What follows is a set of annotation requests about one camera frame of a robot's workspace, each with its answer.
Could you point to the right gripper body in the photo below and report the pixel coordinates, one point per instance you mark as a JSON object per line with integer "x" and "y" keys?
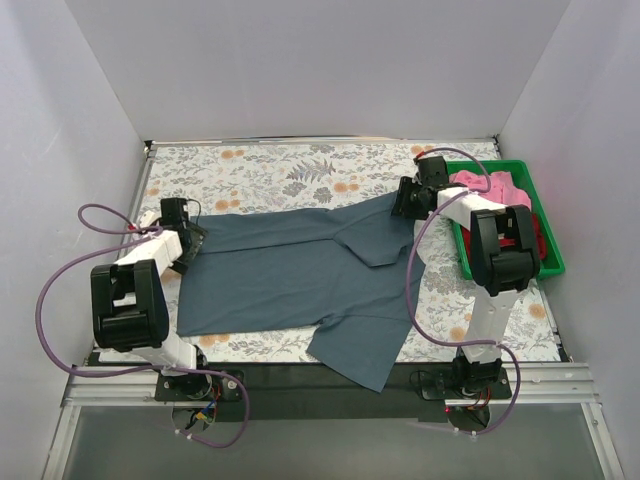
{"x": 406, "y": 198}

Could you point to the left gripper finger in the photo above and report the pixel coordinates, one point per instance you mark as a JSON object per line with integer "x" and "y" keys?
{"x": 192, "y": 241}
{"x": 179, "y": 265}

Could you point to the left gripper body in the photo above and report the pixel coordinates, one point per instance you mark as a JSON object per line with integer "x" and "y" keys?
{"x": 194, "y": 240}

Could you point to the blue grey t shirt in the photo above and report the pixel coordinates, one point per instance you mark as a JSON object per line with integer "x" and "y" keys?
{"x": 347, "y": 272}

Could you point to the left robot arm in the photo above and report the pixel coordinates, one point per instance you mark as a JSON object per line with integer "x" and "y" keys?
{"x": 130, "y": 313}

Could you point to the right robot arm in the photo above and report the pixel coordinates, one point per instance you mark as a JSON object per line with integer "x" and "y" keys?
{"x": 504, "y": 259}

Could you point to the pink t shirt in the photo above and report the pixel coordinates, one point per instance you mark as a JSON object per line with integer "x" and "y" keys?
{"x": 503, "y": 190}

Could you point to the green plastic bin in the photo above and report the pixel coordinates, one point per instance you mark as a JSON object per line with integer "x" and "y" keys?
{"x": 553, "y": 264}

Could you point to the red t shirt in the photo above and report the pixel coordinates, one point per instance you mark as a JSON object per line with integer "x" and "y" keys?
{"x": 462, "y": 234}

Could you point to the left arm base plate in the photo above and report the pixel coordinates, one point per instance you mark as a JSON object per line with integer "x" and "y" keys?
{"x": 195, "y": 387}

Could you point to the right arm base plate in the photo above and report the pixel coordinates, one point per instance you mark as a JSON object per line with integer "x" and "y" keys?
{"x": 437, "y": 382}

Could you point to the aluminium frame rail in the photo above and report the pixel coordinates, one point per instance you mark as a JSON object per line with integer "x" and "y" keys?
{"x": 305, "y": 422}

